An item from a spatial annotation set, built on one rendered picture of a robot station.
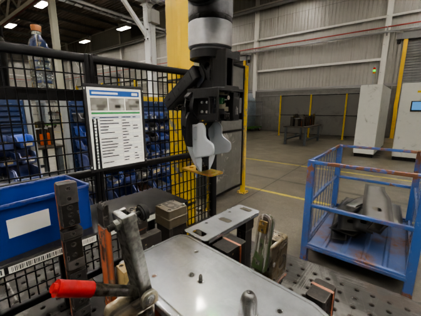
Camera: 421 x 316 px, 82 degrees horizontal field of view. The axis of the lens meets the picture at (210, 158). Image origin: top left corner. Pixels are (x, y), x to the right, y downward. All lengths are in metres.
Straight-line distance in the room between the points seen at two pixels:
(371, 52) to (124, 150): 14.03
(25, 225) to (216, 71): 0.57
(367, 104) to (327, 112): 4.40
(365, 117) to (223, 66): 7.75
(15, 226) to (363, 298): 1.11
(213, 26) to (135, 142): 0.68
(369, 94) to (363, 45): 6.83
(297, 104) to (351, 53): 3.73
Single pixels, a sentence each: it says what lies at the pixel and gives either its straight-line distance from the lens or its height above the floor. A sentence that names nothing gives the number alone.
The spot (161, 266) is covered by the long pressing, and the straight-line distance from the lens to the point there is 0.65.
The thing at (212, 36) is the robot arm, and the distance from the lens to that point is 0.42.
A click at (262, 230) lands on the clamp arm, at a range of 0.62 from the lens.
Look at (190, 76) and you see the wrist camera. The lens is 0.45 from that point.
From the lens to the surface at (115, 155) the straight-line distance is 0.98.
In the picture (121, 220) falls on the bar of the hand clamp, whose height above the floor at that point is 1.21.
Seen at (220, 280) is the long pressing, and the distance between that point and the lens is 0.60.
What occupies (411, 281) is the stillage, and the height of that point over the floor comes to 0.16.
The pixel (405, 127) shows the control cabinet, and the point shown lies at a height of 0.88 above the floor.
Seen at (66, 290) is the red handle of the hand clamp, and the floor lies 1.14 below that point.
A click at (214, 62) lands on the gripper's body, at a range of 0.42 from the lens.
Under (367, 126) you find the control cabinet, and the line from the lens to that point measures 8.09.
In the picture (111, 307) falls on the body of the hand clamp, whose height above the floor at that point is 1.05.
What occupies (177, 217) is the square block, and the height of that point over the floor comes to 1.03.
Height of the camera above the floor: 1.37
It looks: 12 degrees down
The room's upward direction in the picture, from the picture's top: straight up
